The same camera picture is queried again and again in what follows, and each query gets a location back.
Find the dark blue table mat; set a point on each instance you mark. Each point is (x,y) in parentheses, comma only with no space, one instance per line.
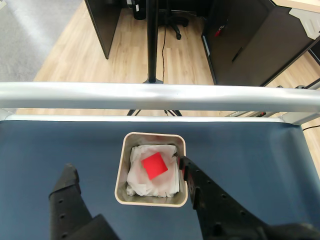
(250,155)

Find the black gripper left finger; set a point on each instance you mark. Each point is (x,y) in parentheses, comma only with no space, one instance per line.
(67,207)

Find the silver metal cart rail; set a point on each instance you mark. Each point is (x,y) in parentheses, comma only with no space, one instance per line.
(100,96)

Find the white tissue paper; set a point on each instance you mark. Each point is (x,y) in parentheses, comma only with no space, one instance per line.
(140,182)

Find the square metal box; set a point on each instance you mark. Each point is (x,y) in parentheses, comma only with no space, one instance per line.
(120,175)

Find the black cylindrical bin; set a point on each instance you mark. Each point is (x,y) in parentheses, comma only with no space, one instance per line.
(139,10)

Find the black tripod stand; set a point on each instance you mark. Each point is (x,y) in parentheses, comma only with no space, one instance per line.
(152,37)

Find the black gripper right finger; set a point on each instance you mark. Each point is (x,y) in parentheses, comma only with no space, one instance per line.
(215,207)

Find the dark office cabinet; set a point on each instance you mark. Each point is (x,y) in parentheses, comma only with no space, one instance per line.
(250,45)

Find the red key tag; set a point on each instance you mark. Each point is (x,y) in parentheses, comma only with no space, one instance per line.
(219,31)

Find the red cube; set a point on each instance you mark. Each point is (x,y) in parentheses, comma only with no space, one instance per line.
(155,166)

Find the black office chair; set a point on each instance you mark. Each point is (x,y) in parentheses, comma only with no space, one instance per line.
(175,21)

